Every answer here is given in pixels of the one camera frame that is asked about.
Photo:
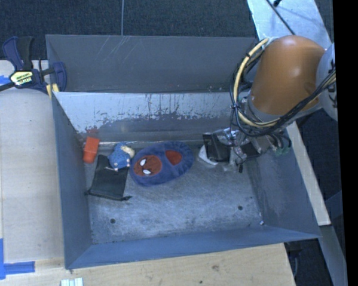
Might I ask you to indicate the black flat pouch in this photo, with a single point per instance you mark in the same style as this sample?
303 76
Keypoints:
109 182

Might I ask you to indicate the blue slipper with red face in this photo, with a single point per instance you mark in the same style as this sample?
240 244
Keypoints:
162 170

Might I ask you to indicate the blue toy figure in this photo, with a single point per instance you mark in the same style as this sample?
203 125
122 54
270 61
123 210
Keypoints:
120 157

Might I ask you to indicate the black box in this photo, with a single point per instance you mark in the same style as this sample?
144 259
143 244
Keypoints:
213 149

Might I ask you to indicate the white small object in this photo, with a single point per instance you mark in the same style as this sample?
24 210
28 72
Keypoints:
205 157

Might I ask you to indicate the grey metal bin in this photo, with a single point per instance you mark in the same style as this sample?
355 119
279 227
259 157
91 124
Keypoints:
176 211

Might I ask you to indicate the orange plastic cup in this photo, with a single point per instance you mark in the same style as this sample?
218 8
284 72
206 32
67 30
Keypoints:
91 148

